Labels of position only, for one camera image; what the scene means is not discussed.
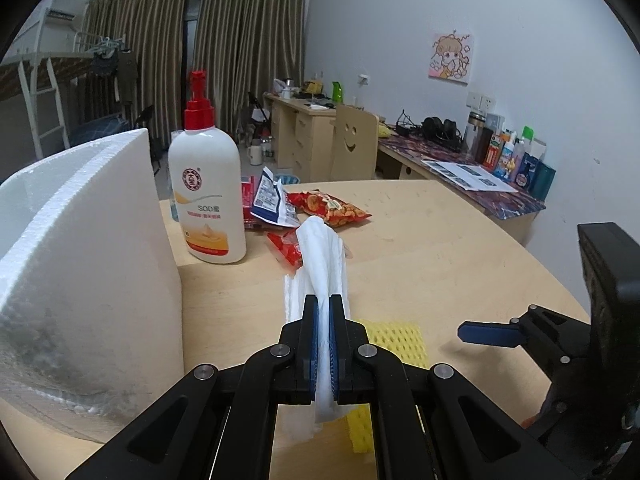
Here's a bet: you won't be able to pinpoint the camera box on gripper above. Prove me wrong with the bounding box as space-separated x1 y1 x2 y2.
577 222 639 412

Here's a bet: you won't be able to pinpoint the steel thermos flask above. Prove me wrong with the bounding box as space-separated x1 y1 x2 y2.
462 110 486 160

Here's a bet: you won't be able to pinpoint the black folding chair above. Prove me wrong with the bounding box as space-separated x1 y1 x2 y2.
134 104 163 174

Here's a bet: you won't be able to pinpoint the white air conditioner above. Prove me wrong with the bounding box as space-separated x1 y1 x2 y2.
46 9 76 23

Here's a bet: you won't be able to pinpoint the wooden smiley chair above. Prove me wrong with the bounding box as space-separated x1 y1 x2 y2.
330 105 378 181

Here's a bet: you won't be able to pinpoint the brown curtain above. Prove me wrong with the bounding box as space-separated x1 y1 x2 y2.
84 0 186 146
194 0 306 133

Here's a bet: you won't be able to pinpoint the orange snack packet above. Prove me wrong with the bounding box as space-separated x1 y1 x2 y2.
288 190 371 228

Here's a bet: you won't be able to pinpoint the printed paper sheet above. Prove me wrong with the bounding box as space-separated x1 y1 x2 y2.
422 159 518 193

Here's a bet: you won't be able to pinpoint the white lotion pump bottle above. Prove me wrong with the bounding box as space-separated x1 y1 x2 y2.
168 70 246 264

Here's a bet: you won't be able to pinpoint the right brown curtain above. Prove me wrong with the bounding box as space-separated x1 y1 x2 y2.
194 0 306 133

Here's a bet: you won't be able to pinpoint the white foam box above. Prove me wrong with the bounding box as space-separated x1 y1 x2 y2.
1 129 183 443

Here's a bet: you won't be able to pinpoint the left brown curtain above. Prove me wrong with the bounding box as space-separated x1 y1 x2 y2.
84 0 186 146

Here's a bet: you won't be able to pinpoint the person's right hand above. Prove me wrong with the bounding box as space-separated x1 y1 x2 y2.
521 412 542 429

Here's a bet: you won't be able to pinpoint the teal blue box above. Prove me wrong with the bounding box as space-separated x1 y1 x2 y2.
528 162 556 202

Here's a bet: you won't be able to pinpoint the white metal bunk bed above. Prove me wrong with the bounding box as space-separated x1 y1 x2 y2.
1 3 126 159

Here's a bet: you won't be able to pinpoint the cartoon girl wall picture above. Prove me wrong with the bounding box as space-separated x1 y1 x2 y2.
428 30 474 84

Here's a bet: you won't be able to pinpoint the white cloth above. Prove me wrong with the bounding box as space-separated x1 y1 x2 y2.
281 217 350 443

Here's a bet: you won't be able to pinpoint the yellow foam fruit net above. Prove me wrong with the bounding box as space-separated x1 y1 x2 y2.
346 318 430 457

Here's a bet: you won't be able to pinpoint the blue white snack packet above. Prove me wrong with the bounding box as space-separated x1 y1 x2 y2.
250 167 300 229

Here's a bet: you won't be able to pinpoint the white mug on floor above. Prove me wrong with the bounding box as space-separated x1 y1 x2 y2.
247 144 262 166

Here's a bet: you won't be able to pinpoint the patterned table cloth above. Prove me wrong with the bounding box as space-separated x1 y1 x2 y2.
378 133 546 221

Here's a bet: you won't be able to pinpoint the black headphones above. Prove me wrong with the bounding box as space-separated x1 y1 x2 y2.
421 117 462 153

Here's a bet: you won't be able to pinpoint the red snack packet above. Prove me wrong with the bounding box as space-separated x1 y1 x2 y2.
267 229 303 270

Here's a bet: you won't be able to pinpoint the light wooden desk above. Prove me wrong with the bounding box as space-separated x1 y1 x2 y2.
264 93 337 183

